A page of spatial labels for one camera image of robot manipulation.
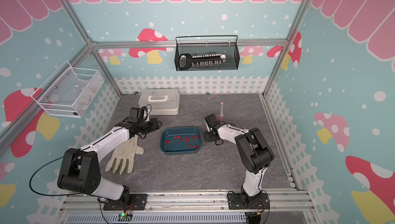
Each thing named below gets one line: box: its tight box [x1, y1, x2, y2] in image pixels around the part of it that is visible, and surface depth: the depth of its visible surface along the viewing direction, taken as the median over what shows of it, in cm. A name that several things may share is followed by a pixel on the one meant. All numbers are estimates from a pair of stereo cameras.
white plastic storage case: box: [138, 88, 181, 116], surface depth 104 cm
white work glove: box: [104, 134, 145, 176], surface depth 91 cm
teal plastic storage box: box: [159, 126, 203, 155], surface depth 97 cm
